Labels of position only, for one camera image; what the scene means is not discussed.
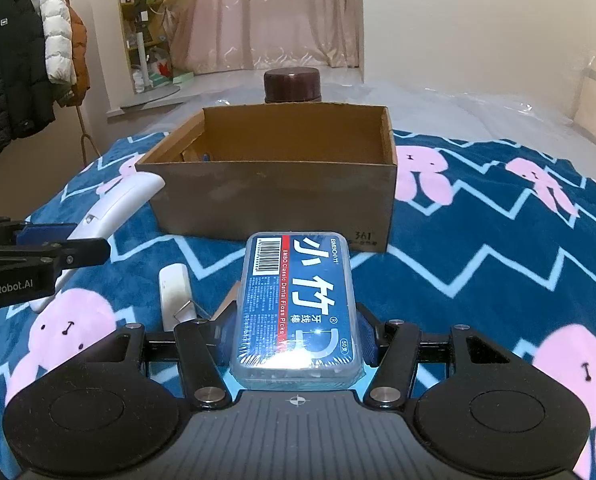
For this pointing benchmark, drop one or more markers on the white curved remote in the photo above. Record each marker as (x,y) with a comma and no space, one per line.
(122,195)

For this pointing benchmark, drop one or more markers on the white taped oblong case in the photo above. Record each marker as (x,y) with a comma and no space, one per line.
(175,290)

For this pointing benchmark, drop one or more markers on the white puffer jacket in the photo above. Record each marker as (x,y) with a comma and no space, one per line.
(57,30)

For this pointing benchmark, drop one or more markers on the brown cardboard box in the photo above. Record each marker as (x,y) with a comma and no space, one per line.
(278,200)

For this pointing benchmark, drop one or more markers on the orange brown jacket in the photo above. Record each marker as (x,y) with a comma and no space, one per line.
(80,60)

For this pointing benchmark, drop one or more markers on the blue rabbit printed blanket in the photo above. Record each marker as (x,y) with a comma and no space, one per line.
(453,260)

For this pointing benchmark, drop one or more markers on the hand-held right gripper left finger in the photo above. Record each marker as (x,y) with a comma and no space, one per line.
(200,355)

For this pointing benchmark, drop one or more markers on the green flat box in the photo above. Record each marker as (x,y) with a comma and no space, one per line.
(182,78)

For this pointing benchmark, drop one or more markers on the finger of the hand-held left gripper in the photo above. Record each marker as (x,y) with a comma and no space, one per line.
(42,234)
(77,252)

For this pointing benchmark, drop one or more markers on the blue dental floss box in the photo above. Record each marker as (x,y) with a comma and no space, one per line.
(298,310)

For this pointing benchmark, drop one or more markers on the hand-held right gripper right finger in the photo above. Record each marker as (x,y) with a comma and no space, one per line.
(365,335)

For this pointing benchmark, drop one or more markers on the metal coat rack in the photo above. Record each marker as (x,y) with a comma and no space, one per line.
(85,135)

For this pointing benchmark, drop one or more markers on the pink curtain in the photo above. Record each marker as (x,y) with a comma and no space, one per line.
(278,10)

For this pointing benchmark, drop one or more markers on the gold box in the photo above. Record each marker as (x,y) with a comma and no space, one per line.
(227,305)

